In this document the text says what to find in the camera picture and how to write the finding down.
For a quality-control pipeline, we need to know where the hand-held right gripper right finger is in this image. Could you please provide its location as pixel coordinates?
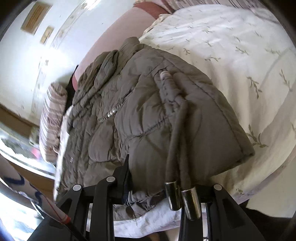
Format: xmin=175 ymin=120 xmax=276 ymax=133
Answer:
xmin=179 ymin=184 xmax=264 ymax=241

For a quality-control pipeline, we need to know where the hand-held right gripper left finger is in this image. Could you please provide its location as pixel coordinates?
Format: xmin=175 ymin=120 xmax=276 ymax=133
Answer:
xmin=55 ymin=153 xmax=131 ymax=241

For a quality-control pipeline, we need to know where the olive quilted hooded jacket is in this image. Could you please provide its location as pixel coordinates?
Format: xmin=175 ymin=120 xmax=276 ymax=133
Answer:
xmin=54 ymin=37 xmax=255 ymax=223

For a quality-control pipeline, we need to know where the white rod with blue print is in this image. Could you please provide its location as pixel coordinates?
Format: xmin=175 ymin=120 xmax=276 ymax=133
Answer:
xmin=0 ymin=158 xmax=80 ymax=235

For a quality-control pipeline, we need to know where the striped floral bolster pillow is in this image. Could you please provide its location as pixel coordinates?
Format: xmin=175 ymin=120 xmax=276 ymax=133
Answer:
xmin=38 ymin=82 xmax=69 ymax=162

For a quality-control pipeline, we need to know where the wooden door with stained glass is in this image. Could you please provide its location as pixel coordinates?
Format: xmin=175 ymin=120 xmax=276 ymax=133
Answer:
xmin=0 ymin=104 xmax=57 ymax=193

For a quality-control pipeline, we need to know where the black cloth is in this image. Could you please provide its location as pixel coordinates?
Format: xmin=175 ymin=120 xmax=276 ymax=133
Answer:
xmin=66 ymin=65 xmax=79 ymax=107

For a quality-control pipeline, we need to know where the white floral bedsheet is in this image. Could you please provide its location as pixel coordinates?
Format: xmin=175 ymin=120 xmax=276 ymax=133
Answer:
xmin=55 ymin=3 xmax=296 ymax=237

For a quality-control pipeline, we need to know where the pink bolster cushion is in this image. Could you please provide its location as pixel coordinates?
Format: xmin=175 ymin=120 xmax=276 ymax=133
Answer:
xmin=72 ymin=0 xmax=172 ymax=93

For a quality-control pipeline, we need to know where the striped floral back cushion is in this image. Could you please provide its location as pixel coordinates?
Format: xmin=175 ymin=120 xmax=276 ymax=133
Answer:
xmin=171 ymin=0 xmax=279 ymax=24

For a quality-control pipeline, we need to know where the beige wall switch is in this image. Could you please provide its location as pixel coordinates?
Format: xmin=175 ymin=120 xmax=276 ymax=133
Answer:
xmin=39 ymin=26 xmax=55 ymax=45

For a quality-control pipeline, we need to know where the small framed wall plaque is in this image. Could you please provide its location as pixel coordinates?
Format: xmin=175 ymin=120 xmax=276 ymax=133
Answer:
xmin=20 ymin=2 xmax=53 ymax=36

